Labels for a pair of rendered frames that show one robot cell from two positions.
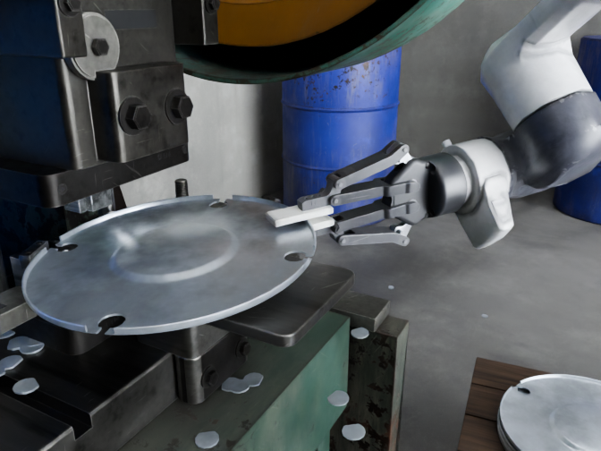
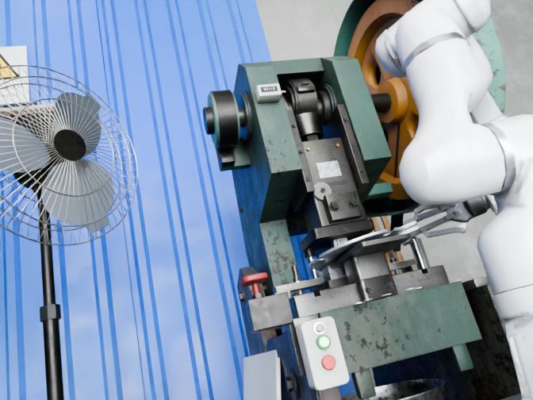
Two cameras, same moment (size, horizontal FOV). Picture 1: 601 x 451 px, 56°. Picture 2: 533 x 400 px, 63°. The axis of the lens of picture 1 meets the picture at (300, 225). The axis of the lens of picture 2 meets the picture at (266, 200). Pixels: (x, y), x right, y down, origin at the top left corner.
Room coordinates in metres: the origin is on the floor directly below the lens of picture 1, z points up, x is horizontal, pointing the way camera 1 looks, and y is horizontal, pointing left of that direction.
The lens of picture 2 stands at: (-0.47, -0.62, 0.59)
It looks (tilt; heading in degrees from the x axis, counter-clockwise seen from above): 19 degrees up; 47
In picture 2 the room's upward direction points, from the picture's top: 13 degrees counter-clockwise
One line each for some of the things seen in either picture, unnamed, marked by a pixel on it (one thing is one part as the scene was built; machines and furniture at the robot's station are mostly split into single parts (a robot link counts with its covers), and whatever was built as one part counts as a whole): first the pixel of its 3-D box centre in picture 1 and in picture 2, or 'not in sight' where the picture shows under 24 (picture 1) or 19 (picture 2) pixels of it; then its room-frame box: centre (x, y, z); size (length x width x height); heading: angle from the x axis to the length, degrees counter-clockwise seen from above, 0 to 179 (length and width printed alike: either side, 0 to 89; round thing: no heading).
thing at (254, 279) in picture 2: not in sight; (256, 291); (0.19, 0.19, 0.72); 0.07 x 0.06 x 0.08; 61
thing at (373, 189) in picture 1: (369, 190); (435, 211); (0.62, -0.08, 0.83); 0.11 x 0.04 x 0.01; 113
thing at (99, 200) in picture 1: (89, 190); (340, 244); (0.59, 0.23, 0.84); 0.05 x 0.03 x 0.04; 151
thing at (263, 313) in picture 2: not in sight; (274, 335); (0.21, 0.19, 0.62); 0.10 x 0.06 x 0.20; 151
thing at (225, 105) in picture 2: not in sight; (231, 125); (0.38, 0.37, 1.31); 0.22 x 0.12 x 0.22; 61
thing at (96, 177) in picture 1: (78, 168); (337, 240); (0.59, 0.24, 0.86); 0.20 x 0.16 x 0.05; 151
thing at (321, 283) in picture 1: (219, 325); (373, 272); (0.51, 0.08, 0.72); 0.25 x 0.14 x 0.14; 61
